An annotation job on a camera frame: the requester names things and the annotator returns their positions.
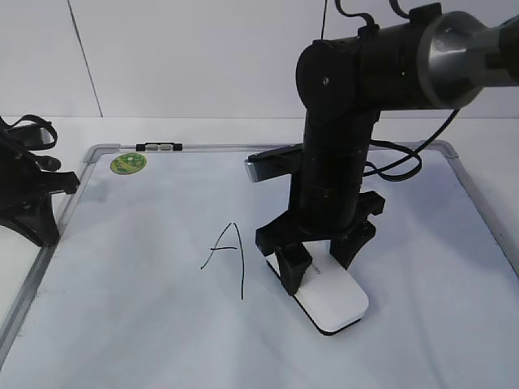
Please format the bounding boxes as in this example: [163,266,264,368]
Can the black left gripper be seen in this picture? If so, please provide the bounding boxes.
[1,117,79,247]

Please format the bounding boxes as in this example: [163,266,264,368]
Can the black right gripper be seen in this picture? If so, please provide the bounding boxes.
[255,190,384,295]

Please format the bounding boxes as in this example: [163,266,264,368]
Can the white board eraser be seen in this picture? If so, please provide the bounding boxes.
[280,242,369,336]

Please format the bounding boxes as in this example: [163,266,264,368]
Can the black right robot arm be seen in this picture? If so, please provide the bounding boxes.
[248,2,518,295]

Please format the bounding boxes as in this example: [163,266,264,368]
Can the round green magnet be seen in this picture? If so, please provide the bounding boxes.
[110,152,147,175]

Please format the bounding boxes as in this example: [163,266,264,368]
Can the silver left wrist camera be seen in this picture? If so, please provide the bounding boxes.
[7,124,57,152]

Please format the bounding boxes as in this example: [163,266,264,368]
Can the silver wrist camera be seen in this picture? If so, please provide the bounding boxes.
[245,143,302,182]
[7,124,57,152]

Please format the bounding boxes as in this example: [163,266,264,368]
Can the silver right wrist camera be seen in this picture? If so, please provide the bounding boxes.
[245,143,302,182]

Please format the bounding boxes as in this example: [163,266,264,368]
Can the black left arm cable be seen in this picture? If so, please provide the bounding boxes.
[0,114,62,171]

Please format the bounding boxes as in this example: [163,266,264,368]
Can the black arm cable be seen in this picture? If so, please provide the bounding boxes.
[334,0,461,183]
[0,114,62,171]

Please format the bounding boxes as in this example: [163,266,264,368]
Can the white board with grey frame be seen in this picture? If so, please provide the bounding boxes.
[1,142,518,388]

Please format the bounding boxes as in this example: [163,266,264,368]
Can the black hanging clip on frame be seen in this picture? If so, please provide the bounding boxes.
[135,142,183,152]

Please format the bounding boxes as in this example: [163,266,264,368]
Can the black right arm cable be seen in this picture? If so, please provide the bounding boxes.
[334,0,461,183]

